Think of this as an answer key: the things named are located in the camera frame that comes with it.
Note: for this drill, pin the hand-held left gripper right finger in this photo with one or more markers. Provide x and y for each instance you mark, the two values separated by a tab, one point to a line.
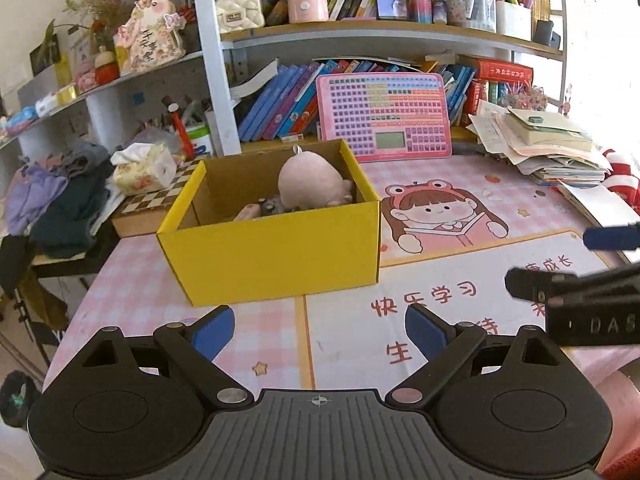
425	332

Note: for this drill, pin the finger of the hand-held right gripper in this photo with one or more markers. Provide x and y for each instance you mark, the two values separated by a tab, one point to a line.
612	237
575	287

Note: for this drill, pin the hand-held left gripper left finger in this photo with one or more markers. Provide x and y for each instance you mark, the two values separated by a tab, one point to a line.
215	332

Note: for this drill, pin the yellow cardboard box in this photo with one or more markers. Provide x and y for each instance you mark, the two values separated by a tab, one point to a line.
275	260

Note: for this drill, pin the small pink item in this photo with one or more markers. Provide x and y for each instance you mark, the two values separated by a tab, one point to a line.
246	212

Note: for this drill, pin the small grey toy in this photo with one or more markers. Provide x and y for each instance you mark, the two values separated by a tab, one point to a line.
272	205

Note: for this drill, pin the pink plush toy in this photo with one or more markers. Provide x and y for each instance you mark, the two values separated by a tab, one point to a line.
305	180

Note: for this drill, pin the white green container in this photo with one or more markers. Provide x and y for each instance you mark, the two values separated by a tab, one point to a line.
200	137

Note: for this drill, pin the white book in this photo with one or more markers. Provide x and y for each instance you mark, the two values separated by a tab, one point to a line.
600	205

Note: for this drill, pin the red white striped plush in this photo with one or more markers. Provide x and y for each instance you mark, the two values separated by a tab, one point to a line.
622	175

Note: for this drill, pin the pink printed desk mat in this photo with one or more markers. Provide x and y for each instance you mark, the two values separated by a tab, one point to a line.
450	270

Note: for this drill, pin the person's pink clothing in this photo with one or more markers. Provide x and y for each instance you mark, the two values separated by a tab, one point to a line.
622	410

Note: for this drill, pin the stack of papers and books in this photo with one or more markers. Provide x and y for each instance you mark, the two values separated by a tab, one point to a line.
545	140

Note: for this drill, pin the checkered box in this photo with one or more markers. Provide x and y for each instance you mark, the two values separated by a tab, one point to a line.
150	205

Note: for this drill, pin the floral tissue pack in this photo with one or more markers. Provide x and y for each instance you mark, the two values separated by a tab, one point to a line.
145	170

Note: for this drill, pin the red dictionary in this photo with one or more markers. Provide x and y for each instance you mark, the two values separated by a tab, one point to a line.
505	77

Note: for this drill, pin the pile of clothes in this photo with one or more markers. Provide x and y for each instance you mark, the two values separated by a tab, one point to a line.
60	200

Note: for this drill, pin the red marker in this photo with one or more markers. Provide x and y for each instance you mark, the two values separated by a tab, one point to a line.
180	127

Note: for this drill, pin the dark fuzzy object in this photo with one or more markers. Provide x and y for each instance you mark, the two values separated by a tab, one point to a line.
17	400

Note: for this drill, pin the row of books beside dictionary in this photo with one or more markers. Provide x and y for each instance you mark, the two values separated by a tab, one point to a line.
457	92

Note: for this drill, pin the small black box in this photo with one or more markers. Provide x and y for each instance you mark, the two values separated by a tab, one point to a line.
543	32

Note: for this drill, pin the pink keyboard learning toy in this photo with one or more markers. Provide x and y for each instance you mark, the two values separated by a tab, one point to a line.
385	110

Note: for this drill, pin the row of blue books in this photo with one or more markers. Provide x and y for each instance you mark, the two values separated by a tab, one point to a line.
277	102

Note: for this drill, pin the white pen holder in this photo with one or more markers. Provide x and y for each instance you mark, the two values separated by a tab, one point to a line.
512	20

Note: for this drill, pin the clear pen holder with pens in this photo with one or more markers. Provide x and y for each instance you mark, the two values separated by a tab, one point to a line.
472	5

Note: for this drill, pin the small jar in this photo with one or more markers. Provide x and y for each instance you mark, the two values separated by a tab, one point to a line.
440	12

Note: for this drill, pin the floral rabbit doll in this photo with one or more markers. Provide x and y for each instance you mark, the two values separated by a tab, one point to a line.
150	35

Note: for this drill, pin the white quilted purse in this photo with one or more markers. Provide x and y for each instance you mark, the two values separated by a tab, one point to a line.
240	10

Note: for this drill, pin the dried flower bunch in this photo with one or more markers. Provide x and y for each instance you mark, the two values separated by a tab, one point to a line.
100	0

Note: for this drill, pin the white shelf frame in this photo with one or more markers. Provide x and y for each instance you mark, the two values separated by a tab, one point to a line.
215	60

